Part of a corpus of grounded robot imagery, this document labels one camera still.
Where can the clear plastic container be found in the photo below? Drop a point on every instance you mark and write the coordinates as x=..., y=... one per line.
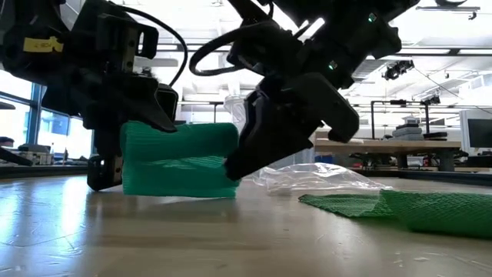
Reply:
x=234, y=111

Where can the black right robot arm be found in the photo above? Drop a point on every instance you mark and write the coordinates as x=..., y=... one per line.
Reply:
x=365, y=31

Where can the black ceiling camera cluster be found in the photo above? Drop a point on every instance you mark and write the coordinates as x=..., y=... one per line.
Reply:
x=397, y=69

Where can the green bandage strip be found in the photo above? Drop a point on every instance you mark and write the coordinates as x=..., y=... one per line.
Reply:
x=442, y=215

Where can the wooden workbench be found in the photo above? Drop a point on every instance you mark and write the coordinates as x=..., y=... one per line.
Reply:
x=384, y=145

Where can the teal bandage roll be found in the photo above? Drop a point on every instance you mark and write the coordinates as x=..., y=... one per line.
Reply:
x=180, y=161

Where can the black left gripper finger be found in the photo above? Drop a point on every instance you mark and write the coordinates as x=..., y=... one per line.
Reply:
x=150, y=107

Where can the computer monitor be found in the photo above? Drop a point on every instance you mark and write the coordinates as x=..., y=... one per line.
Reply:
x=478, y=132

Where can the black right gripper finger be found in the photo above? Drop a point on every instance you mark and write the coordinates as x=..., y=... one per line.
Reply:
x=269, y=146

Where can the crumpled clear plastic bag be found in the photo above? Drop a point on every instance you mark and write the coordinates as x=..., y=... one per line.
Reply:
x=319, y=179

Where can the black stand frame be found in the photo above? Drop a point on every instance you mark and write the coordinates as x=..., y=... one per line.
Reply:
x=399, y=102

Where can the stack of grey boxes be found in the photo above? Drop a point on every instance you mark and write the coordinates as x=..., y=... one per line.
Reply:
x=407, y=132

